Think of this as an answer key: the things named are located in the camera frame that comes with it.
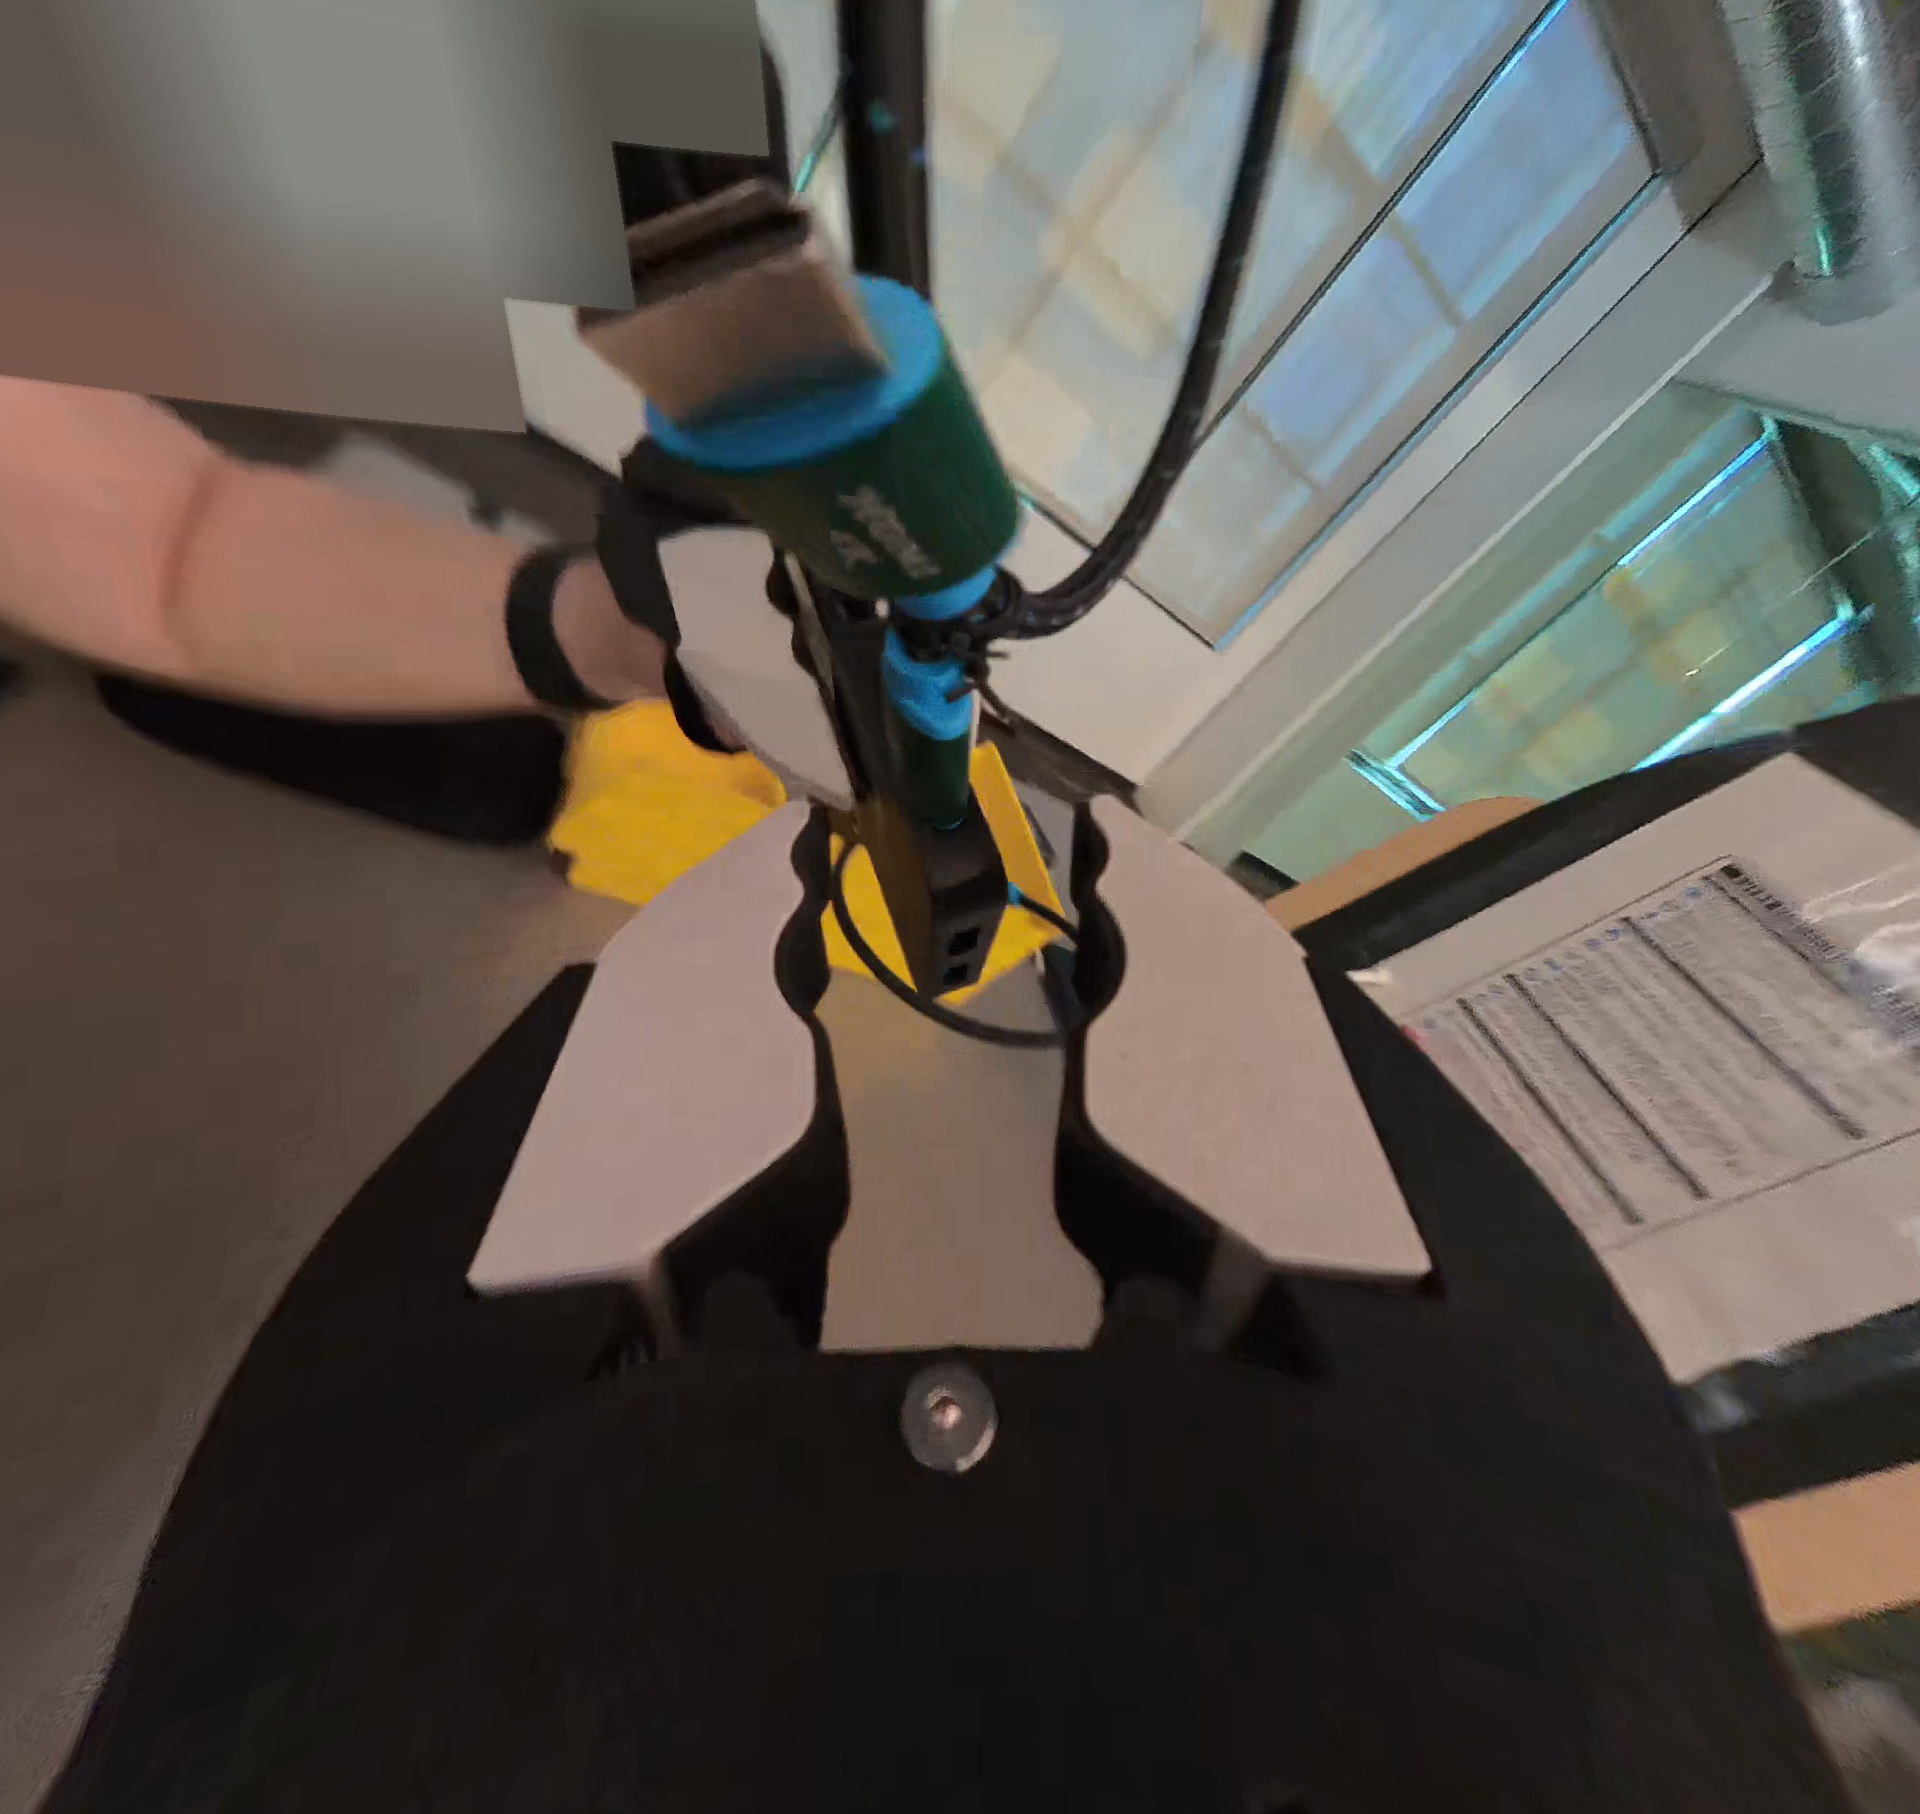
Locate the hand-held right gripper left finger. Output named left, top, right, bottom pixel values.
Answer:
left=467, top=801, right=853, bottom=1359

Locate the person's left hand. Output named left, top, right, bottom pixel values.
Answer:
left=557, top=587, right=679, bottom=716

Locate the yellow plastic bin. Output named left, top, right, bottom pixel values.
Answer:
left=543, top=695, right=1088, bottom=1017

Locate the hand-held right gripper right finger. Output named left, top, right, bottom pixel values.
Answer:
left=1050, top=791, right=1437, bottom=1363

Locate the black braided hdmi cable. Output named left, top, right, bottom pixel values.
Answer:
left=575, top=0, right=1325, bottom=844

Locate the silver ribbed air duct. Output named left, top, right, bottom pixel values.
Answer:
left=1740, top=0, right=1920, bottom=329

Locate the person's left forearm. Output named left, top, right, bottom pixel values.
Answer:
left=0, top=375, right=601, bottom=724

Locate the instruction sign on white stand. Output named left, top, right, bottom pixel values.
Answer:
left=1265, top=710, right=1920, bottom=1638

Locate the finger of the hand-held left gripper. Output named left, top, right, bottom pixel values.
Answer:
left=656, top=524, right=870, bottom=807

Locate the black hdmi adapter hub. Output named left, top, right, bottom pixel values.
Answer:
left=829, top=791, right=1085, bottom=1053

